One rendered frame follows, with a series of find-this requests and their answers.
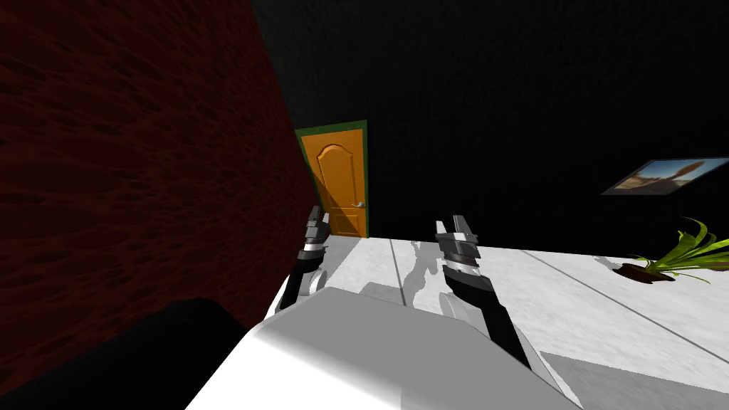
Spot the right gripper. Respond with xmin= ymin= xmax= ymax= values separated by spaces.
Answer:
xmin=435 ymin=214 xmax=481 ymax=261

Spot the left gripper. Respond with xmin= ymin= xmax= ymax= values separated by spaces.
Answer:
xmin=305 ymin=206 xmax=332 ymax=249

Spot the orange door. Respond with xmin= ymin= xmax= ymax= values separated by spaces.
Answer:
xmin=300 ymin=129 xmax=366 ymax=239

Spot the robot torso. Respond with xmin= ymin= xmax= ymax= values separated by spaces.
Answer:
xmin=184 ymin=286 xmax=583 ymax=410

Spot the green potted plant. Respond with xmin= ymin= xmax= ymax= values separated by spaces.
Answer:
xmin=612 ymin=216 xmax=729 ymax=285

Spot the framed wall picture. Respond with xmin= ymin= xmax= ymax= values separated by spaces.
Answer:
xmin=601 ymin=157 xmax=729 ymax=197

